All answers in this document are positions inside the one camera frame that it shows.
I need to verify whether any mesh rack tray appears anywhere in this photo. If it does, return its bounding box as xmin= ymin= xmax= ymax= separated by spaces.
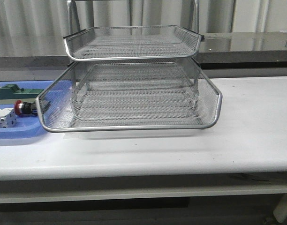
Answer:
xmin=36 ymin=58 xmax=222 ymax=133
xmin=71 ymin=88 xmax=196 ymax=121
xmin=64 ymin=25 xmax=203 ymax=61

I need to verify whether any red emergency stop button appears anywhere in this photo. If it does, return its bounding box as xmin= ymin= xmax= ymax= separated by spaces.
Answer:
xmin=14 ymin=100 xmax=38 ymax=116

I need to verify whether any green and beige switch module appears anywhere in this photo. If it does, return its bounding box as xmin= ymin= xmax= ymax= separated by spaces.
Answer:
xmin=0 ymin=84 xmax=43 ymax=105

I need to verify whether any white terminal block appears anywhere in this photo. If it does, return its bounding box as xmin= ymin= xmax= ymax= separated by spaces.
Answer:
xmin=0 ymin=108 xmax=16 ymax=128

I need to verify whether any grey pleated curtain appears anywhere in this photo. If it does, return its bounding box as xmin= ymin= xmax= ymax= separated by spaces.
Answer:
xmin=0 ymin=0 xmax=287 ymax=57

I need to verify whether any blue plastic tray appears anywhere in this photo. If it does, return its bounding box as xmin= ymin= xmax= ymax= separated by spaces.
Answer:
xmin=0 ymin=79 xmax=73 ymax=140

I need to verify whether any grey metal rack frame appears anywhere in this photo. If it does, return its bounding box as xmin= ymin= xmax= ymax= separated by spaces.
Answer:
xmin=66 ymin=0 xmax=205 ymax=94

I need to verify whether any white table leg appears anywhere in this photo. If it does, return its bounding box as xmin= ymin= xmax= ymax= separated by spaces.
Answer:
xmin=273 ymin=194 xmax=287 ymax=223

